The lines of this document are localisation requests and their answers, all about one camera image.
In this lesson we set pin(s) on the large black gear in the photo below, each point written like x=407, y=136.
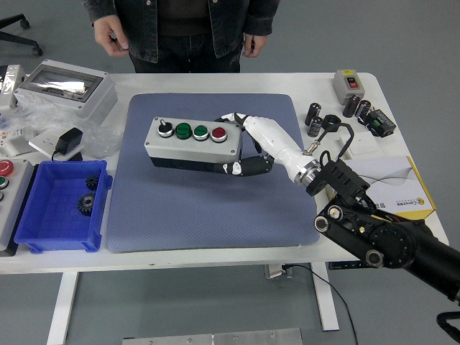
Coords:
x=86, y=205

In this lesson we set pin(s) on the grey four-button control box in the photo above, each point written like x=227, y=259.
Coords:
x=194, y=149

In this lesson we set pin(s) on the black power adapter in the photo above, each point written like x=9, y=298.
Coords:
x=70, y=140

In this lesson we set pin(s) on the black office chair base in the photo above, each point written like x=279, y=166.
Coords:
x=18, y=39

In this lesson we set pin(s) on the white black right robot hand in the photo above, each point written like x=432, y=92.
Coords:
x=273, y=138

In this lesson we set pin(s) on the person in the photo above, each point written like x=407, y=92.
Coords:
x=183, y=32

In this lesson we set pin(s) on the yellow white cardboard box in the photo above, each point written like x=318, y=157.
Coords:
x=399, y=179

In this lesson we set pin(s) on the metal table bracket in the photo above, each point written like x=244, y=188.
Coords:
x=275, y=270

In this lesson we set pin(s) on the white boxy device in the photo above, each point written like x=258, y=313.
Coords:
x=10, y=86

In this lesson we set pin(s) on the person's right hand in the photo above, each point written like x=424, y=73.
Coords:
x=108, y=34

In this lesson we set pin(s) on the white wall socket plate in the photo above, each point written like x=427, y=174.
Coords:
x=41, y=142

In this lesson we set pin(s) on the small black gear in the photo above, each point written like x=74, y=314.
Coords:
x=92, y=183

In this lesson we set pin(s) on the white table leg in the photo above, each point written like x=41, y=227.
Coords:
x=327, y=305
x=63, y=305

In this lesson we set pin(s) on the white wall switch plate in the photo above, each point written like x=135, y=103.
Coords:
x=364, y=143

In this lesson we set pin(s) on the grey push-button switch box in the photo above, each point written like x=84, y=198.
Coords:
x=345, y=86

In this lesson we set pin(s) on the blue-grey textured mat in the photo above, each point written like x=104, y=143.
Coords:
x=179, y=215

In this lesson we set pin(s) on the clear plastic bag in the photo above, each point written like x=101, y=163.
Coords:
x=100, y=140

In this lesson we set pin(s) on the grey enclosure with clear lid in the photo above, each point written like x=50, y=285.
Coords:
x=82, y=104

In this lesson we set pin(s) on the black table control panel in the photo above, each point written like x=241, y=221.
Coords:
x=343, y=266

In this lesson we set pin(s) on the person's left hand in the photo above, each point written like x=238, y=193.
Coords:
x=255, y=45

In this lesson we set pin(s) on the black hex nut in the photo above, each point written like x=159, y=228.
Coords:
x=330, y=120

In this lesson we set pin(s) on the blue plastic bin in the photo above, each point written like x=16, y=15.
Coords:
x=46, y=223

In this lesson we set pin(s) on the grey emergency stop control station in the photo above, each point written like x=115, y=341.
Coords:
x=14, y=205

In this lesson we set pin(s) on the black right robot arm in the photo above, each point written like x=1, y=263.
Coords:
x=402, y=244

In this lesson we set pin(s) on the small white packaging boxes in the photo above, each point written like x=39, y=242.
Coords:
x=14, y=142

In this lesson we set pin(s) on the grey metal plate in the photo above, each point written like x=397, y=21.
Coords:
x=215, y=338

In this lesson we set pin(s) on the black module with green terminal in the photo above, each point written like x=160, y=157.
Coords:
x=382, y=124

